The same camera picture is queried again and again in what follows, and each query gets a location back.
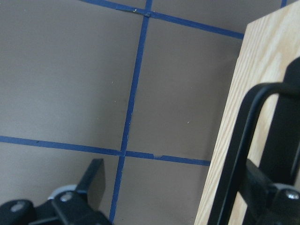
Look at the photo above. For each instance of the wooden drawer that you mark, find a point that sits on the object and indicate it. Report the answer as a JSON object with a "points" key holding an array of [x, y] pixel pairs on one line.
{"points": [[269, 45]]}

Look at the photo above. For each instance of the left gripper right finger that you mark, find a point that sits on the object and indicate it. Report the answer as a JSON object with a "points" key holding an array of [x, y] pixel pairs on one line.
{"points": [[269, 203]]}

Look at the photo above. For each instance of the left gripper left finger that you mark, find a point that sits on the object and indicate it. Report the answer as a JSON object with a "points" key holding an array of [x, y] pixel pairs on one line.
{"points": [[78, 204]]}

